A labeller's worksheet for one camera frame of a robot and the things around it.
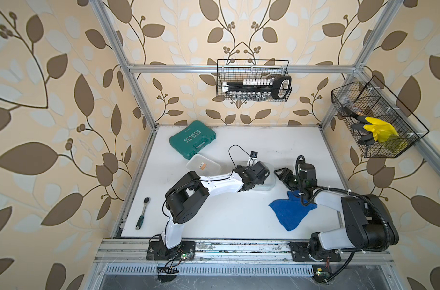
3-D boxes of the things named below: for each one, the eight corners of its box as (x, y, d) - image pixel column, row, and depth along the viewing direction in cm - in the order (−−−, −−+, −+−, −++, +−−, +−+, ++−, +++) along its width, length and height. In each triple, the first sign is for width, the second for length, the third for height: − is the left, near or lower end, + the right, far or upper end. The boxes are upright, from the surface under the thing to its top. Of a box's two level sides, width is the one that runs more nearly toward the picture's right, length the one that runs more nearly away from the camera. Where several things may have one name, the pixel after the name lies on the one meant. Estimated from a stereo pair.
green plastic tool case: (168, 144, 114) (165, 138, 110) (198, 123, 126) (197, 117, 122) (188, 161, 105) (186, 156, 101) (218, 137, 117) (217, 131, 113)
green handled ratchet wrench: (136, 230, 83) (134, 228, 81) (147, 199, 92) (145, 197, 90) (140, 230, 83) (138, 228, 81) (150, 199, 92) (148, 197, 90)
